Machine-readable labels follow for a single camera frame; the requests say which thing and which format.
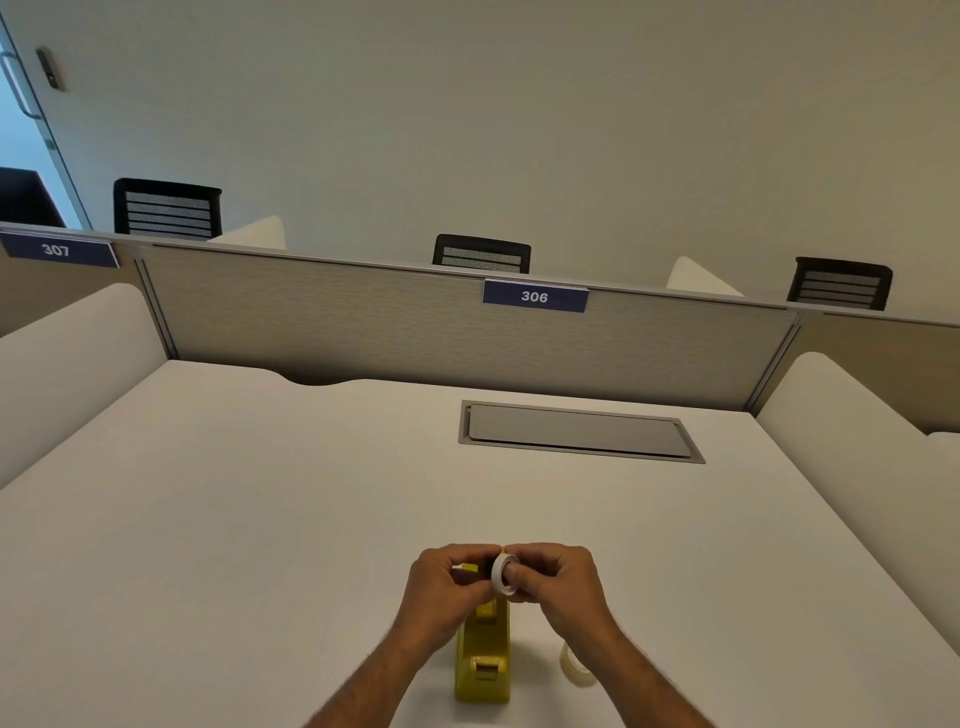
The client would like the person's left hand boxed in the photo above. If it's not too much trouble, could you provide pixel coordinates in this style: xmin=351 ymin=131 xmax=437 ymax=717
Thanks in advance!
xmin=403 ymin=544 xmax=504 ymax=656

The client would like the person's right hand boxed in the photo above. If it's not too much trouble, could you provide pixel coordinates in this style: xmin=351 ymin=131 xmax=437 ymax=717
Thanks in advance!
xmin=503 ymin=543 xmax=625 ymax=655

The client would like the white tape roll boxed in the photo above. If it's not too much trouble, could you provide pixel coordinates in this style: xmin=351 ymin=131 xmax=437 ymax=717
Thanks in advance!
xmin=490 ymin=550 xmax=521 ymax=601

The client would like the person's left forearm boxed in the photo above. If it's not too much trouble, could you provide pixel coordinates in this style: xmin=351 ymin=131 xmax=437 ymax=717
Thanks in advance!
xmin=302 ymin=628 xmax=444 ymax=728

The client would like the person's right forearm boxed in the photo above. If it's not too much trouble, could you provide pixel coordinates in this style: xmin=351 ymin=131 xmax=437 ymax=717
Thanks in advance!
xmin=562 ymin=626 xmax=717 ymax=728

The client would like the yellow tape dispenser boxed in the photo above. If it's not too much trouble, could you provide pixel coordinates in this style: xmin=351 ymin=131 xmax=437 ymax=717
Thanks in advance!
xmin=454 ymin=562 xmax=513 ymax=706

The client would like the clear tape roll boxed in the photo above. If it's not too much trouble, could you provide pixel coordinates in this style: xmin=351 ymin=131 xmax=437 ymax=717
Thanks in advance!
xmin=560 ymin=641 xmax=599 ymax=688

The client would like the wide beige desk partition panel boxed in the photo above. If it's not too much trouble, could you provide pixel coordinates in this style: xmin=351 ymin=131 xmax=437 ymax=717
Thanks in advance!
xmin=135 ymin=240 xmax=802 ymax=415

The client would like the blue number sign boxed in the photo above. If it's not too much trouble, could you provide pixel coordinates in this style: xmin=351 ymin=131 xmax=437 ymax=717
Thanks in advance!
xmin=0 ymin=231 xmax=121 ymax=270
xmin=482 ymin=278 xmax=591 ymax=315

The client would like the black mesh office chair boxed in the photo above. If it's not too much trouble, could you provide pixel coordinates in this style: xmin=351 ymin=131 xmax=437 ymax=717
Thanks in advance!
xmin=113 ymin=177 xmax=224 ymax=242
xmin=786 ymin=256 xmax=894 ymax=312
xmin=432 ymin=233 xmax=533 ymax=276

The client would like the white side divider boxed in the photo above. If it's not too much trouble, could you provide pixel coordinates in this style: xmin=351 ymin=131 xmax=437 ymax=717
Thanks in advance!
xmin=0 ymin=282 xmax=175 ymax=490
xmin=665 ymin=255 xmax=745 ymax=298
xmin=207 ymin=215 xmax=288 ymax=252
xmin=756 ymin=351 xmax=960 ymax=655

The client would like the dark furniture behind glass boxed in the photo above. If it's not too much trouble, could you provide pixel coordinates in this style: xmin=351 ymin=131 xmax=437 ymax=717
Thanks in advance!
xmin=0 ymin=166 xmax=64 ymax=228

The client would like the glass door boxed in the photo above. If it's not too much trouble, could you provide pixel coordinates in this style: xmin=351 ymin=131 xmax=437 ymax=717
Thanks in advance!
xmin=0 ymin=13 xmax=94 ymax=231

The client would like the grey desk cable hatch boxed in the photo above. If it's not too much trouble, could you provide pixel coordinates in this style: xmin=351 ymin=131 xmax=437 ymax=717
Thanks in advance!
xmin=458 ymin=399 xmax=707 ymax=465

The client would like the grey wall card reader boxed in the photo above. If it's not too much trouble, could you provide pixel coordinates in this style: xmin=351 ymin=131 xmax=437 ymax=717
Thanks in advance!
xmin=35 ymin=46 xmax=66 ymax=93

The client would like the metal door handle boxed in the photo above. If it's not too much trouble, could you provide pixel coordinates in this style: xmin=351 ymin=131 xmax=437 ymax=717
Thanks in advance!
xmin=0 ymin=51 xmax=47 ymax=122

